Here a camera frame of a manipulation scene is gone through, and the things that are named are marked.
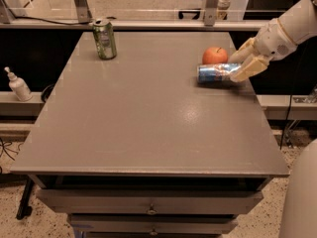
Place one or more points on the white pump bottle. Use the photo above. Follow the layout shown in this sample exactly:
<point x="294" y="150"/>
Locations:
<point x="18" y="86"/>

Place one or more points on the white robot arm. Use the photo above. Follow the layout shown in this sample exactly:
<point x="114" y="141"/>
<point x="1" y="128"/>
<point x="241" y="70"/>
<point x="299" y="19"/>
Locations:
<point x="299" y="22"/>

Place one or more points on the left metal bracket post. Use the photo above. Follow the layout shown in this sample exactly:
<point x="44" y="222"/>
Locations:
<point x="83" y="12"/>

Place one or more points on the green soda can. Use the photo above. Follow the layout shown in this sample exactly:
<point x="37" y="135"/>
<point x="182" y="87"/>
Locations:
<point x="104" y="39"/>

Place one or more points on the grey drawer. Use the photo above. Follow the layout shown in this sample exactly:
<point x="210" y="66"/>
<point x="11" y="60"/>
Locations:
<point x="157" y="224"/>
<point x="150" y="202"/>

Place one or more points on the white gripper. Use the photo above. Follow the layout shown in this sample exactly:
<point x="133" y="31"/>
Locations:
<point x="271" y="40"/>

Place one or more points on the red apple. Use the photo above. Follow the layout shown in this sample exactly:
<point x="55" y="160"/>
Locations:
<point x="214" y="55"/>

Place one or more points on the black table leg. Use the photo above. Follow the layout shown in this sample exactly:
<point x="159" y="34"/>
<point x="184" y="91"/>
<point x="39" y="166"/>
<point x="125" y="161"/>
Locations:
<point x="25" y="209"/>

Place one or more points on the metal bracket post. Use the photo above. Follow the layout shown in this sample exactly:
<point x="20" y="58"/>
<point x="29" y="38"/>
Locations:
<point x="210" y="12"/>
<point x="83" y="12"/>

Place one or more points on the blue silver redbull can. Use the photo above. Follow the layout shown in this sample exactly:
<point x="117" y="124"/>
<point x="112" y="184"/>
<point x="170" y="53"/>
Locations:
<point x="216" y="72"/>

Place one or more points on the grey top drawer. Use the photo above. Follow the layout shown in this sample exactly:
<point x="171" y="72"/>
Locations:
<point x="150" y="202"/>

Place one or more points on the right metal bracket post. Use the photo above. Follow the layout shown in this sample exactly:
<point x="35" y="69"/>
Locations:
<point x="210" y="12"/>

